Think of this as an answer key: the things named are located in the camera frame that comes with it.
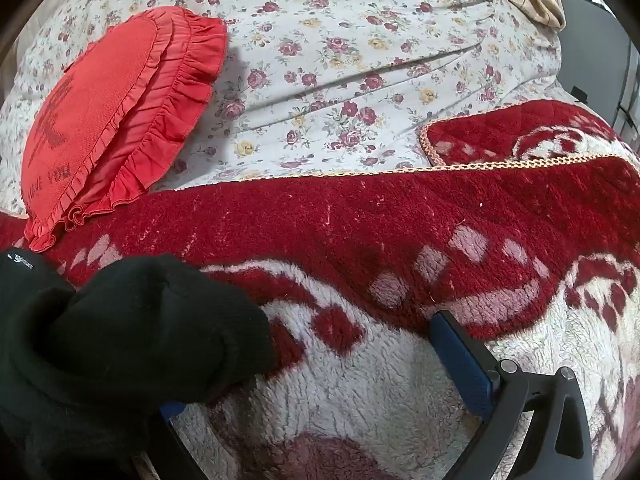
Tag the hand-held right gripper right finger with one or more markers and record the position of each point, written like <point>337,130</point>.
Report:
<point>462,360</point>

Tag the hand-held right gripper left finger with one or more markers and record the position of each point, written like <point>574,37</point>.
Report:
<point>172,410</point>

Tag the black pants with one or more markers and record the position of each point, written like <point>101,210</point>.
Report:
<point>125,340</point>

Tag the red and white fleece blanket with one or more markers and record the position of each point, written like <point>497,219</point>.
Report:
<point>350,220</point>

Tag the red heart-shaped frilled pillow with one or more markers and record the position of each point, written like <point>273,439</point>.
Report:
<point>100,100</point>

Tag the white floral bedsheet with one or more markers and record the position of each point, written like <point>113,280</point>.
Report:
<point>350,60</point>

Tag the grey cabinet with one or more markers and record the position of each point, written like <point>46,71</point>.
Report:
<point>600,35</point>

